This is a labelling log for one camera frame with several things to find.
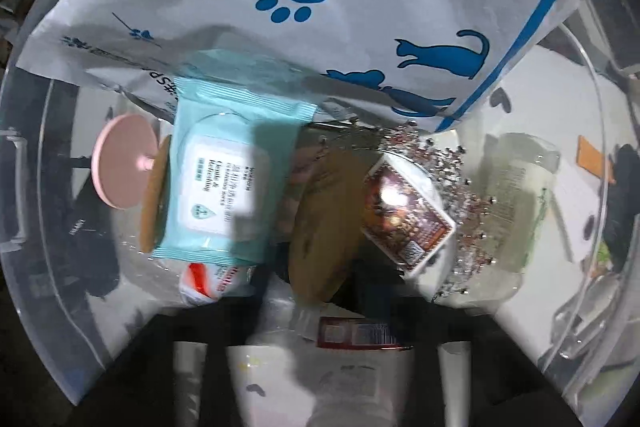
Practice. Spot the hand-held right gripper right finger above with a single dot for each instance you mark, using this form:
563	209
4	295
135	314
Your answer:
380	302

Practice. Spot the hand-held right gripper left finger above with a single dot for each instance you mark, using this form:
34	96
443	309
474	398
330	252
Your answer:
240	327

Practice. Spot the plain cork coaster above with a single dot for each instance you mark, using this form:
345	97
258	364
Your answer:
320	227

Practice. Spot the green frog cork coaster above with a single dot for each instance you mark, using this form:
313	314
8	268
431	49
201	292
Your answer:
152	207

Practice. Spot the white jar with clear lid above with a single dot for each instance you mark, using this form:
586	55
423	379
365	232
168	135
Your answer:
520	207

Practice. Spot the clear plastic storage container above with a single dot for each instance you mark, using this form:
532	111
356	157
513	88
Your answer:
65	357

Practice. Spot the brown snack packet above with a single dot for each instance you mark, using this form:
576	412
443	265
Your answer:
405	217

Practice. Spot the silver beaded ornament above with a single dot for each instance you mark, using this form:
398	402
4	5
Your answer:
465	197

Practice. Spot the teal wet wipes pack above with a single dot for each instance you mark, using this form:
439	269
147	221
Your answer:
215	177

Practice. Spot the pink round stand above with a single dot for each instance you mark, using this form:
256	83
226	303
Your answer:
117	162

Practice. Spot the orange utility knife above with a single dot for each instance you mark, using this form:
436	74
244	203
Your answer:
590	159

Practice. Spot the black gloves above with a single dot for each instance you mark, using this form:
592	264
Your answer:
625	167

